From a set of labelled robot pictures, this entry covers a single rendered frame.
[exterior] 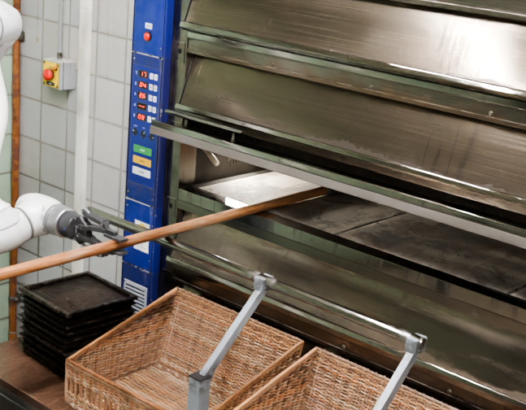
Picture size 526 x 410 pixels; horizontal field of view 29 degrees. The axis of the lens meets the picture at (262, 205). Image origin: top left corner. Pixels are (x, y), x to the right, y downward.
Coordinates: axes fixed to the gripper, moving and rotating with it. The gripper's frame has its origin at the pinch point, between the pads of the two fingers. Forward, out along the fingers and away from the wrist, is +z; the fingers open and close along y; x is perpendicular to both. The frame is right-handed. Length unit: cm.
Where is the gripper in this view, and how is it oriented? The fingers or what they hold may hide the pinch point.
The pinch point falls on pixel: (115, 243)
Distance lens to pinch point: 280.5
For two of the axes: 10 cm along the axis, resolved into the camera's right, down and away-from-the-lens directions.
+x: -6.6, 1.6, -7.3
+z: 7.5, 2.5, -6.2
